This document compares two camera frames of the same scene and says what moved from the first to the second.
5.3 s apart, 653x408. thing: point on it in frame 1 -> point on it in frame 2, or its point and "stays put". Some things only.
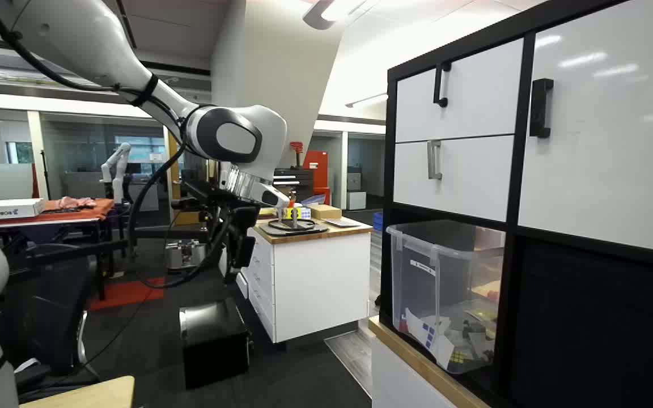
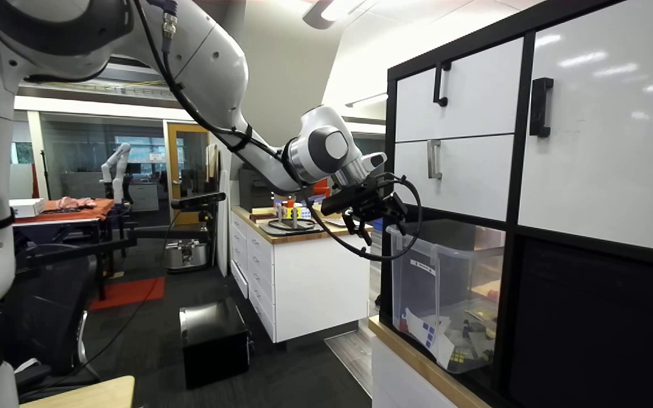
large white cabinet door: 615,164 stays put
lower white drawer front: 462,174 stays put
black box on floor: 216,342 stays put
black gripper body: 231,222 -> 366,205
